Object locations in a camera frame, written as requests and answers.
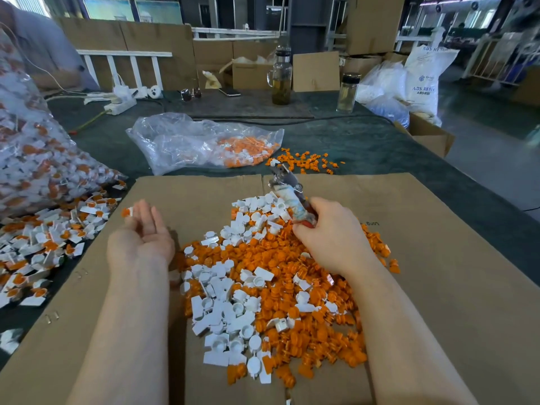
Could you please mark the person's left hand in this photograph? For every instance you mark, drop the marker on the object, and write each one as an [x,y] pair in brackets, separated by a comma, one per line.
[142,244]

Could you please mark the person's right hand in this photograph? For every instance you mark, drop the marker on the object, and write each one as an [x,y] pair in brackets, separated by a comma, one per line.
[337,240]

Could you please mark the orange white plastic piece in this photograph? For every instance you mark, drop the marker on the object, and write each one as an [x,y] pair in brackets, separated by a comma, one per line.
[126,211]

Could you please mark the pile of assembled white-orange parts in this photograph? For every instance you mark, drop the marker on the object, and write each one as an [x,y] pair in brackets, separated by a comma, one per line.
[46,240]

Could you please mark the pile of orange and white parts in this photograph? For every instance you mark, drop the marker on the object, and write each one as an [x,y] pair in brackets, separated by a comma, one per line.
[270,308]

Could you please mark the person's right forearm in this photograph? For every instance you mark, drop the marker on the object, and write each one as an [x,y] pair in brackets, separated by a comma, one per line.
[409,346]

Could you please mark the person's left forearm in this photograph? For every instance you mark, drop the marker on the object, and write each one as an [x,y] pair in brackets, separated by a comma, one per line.
[122,341]

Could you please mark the scatter of orange offcuts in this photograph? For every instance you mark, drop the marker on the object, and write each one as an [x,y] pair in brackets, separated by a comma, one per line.
[305,161]

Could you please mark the brown cardboard sheet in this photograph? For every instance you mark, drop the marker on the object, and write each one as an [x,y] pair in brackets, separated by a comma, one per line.
[468,270]
[76,316]

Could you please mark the small clear plastic bag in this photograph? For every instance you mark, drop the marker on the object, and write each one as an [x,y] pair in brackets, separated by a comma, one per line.
[173,141]

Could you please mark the open brown cardboard box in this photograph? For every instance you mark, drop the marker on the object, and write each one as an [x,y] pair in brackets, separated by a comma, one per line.
[428,139]

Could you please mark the large clear bag of seals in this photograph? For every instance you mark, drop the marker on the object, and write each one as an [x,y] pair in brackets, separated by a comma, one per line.
[38,152]

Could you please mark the white power strip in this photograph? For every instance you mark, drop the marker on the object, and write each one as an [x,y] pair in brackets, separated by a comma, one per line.
[120,103]

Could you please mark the glass bottle with black lid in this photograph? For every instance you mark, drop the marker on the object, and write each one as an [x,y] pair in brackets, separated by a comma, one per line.
[348,95]

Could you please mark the clear blue plastic bag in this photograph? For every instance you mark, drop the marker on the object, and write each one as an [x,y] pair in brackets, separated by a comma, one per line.
[382,95]

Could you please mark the glass tea jar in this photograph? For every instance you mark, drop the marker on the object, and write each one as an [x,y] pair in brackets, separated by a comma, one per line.
[280,81]

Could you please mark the flat brown cardboard panel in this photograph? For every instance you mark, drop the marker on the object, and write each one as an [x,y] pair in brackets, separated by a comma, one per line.
[316,71]

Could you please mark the black phone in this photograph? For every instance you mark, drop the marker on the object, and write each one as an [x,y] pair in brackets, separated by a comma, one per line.
[229,92]

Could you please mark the open cardboard box with paper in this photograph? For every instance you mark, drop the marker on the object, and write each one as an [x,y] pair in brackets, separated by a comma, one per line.
[251,76]

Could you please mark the white woven sack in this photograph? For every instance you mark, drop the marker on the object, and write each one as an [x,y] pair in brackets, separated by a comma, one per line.
[430,76]

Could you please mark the row of upright cardboard sheets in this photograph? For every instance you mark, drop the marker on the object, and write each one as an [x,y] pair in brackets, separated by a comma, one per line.
[179,44]

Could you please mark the dark steel pillar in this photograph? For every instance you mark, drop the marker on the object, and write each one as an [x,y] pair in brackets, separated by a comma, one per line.
[310,22]

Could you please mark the tall brown cardboard box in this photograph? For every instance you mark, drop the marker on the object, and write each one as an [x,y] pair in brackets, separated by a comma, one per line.
[375,22]

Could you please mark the white metal rack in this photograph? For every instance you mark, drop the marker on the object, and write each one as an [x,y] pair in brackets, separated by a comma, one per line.
[499,59]

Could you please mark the white railing frame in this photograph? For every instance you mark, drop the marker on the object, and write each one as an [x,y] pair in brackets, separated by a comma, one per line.
[125,54]

